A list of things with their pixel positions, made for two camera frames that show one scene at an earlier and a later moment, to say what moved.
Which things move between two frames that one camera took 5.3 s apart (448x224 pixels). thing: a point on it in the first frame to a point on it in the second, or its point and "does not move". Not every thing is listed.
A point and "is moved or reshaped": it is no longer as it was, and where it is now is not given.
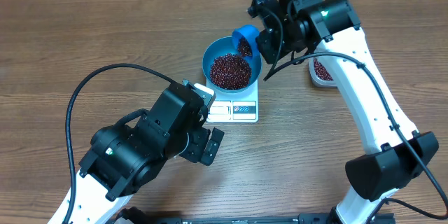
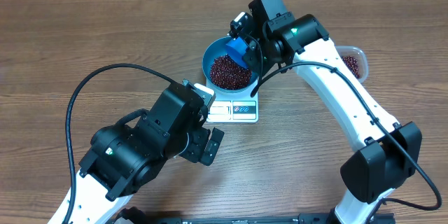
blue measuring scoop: x=250 y=33 is moved or reshaped
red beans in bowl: x=230 y=71 does not move
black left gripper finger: x=213 y=143 does not move
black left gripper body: x=197 y=141 does not move
